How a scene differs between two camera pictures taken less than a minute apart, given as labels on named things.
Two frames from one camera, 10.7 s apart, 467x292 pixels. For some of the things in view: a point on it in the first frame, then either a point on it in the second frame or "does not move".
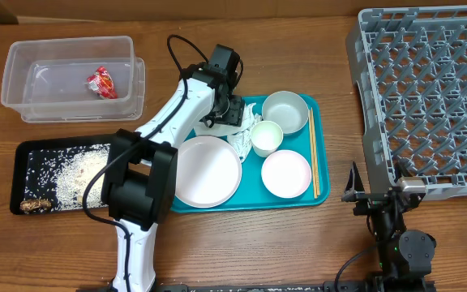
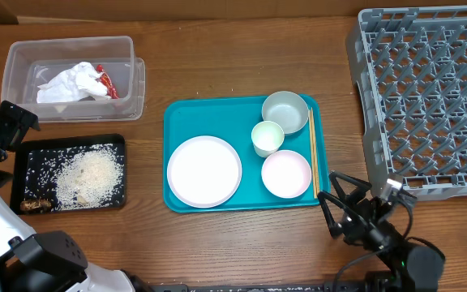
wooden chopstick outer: x=314 y=154 does not move
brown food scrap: x=35 y=204 does not move
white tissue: x=240 y=137 → x=78 y=81
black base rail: x=328 y=286 does not move
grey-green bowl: x=288 y=109 does not move
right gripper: x=353 y=191 → x=348 y=217
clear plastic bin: x=45 y=79 does not move
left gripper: x=236 y=110 → x=13 y=121
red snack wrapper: x=102 y=83 does not move
